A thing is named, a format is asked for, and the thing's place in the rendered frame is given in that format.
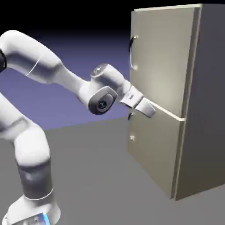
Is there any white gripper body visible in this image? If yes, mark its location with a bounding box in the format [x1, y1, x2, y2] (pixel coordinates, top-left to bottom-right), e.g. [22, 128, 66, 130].
[135, 97, 156, 118]

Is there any beige cabinet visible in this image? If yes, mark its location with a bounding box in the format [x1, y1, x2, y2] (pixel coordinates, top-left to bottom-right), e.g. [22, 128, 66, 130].
[127, 3, 225, 201]

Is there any short curved metal handle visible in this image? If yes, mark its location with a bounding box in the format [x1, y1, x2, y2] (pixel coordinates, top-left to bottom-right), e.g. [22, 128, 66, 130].
[127, 112, 135, 142]

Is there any long curved metal handle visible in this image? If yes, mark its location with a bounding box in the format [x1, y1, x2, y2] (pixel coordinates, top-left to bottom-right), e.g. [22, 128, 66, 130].
[129, 35, 139, 71]

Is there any short beige cabinet door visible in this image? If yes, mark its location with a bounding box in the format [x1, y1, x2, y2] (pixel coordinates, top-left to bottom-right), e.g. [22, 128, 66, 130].
[127, 101, 185, 200]

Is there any tall beige cabinet door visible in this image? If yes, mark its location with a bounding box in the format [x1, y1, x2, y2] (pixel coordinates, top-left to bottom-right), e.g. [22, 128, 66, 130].
[129, 6, 198, 118]

